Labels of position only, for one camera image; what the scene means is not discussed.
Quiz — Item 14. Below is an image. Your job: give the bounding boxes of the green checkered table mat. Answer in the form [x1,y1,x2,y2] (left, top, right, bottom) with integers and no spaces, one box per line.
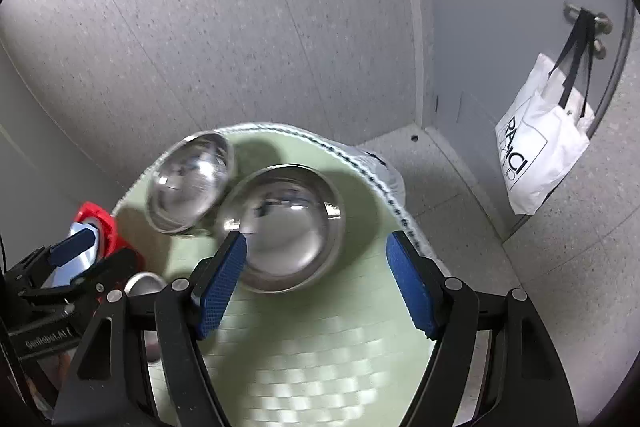
[111,122,443,427]

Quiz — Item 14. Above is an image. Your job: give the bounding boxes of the metal door handle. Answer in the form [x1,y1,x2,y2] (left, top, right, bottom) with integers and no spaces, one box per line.
[565,0,614,60]

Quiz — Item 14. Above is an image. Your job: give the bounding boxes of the large steel bowl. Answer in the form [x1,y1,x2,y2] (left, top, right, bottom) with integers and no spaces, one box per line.
[216,165,346,294]

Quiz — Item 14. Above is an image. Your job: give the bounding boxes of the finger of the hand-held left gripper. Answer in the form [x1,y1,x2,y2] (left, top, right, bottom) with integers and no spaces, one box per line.
[70,250,140,295]
[42,227,99,269]

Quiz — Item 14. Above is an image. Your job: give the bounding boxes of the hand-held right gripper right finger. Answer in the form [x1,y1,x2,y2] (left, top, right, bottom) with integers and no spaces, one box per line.
[385,230,579,427]

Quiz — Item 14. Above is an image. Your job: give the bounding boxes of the medium steel bowl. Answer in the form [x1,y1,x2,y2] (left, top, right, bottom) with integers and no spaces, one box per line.
[145,131,237,236]

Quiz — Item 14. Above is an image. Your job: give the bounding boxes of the white tote bag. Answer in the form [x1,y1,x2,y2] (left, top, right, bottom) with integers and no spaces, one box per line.
[495,9,597,216]

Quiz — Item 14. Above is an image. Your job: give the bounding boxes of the grey door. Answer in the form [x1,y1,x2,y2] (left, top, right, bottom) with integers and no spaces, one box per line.
[417,0,632,239]

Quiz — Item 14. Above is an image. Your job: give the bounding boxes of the small steel bowl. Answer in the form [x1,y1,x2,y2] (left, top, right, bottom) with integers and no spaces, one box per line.
[123,272,167,299]

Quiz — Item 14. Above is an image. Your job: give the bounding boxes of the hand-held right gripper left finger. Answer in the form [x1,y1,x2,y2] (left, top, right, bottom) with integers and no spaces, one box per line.
[52,231,249,427]

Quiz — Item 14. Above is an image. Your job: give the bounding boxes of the red plastic object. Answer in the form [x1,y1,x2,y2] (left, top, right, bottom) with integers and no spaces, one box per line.
[74,201,146,264]

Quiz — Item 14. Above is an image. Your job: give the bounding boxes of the light blue plate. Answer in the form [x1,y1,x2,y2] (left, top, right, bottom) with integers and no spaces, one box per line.
[49,221,101,289]

